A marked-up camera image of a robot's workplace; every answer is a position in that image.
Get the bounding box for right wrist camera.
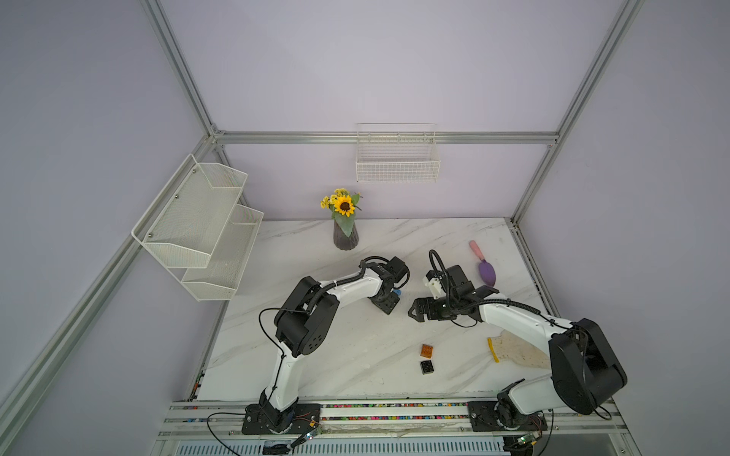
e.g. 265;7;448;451
423;271;446;299

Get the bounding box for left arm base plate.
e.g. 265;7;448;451
241;402;321;435

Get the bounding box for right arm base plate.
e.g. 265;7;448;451
467;401;549;432

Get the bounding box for yellow handled brush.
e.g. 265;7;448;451
487;337;500;363

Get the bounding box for sunflower in grey vase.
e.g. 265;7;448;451
319;188;361;251

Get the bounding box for aluminium frame rail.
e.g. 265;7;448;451
157;398;628;441

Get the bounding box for white mesh two-tier shelf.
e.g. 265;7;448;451
131;155;263;302

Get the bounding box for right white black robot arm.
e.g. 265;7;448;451
409;266;627;418

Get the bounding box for black lego brick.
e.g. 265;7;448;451
420;360;435;374

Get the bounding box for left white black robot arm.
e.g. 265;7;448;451
260;256;411;412

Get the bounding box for orange lego brick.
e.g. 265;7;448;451
420;344;433;359

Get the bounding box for white wire wall basket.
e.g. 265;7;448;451
355;123;441;184

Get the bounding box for purple trowel pink handle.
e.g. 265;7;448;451
469;241;496;287

